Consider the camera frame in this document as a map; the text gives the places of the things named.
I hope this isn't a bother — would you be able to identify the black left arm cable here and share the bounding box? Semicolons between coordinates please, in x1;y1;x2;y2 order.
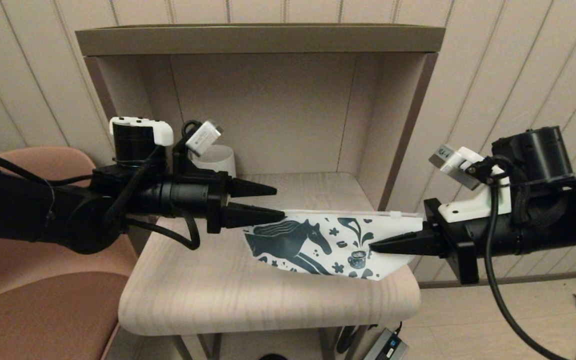
127;207;201;251

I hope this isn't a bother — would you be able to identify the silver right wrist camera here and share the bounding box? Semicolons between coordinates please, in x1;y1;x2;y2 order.
428;144;494;191

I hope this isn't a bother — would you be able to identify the grey power adapter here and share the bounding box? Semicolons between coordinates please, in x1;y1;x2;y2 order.
363;327;409;360

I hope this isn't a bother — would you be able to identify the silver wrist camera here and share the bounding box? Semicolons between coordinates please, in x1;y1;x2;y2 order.
428;144;494;191
185;120;224;156

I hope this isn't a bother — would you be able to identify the white ribbed ceramic mug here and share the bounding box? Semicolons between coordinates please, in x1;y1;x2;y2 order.
190;144;237;177

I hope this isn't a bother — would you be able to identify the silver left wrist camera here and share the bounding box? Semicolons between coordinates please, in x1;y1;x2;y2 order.
185;120;224;156

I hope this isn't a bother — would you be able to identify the brown baseboard strip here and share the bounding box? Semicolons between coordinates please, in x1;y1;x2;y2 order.
418;269;576;290

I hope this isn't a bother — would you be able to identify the white right camera bracket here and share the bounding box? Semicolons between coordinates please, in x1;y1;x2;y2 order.
438;146;513;223

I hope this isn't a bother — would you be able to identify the white pouch with horse print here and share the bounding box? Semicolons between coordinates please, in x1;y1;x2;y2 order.
243;209;425;281

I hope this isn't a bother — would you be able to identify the black sleeved cord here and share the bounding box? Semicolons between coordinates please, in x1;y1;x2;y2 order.
336;325;358;354

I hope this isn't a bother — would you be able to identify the light wood shelf cabinet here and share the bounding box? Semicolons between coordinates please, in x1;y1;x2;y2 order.
75;24;446;360

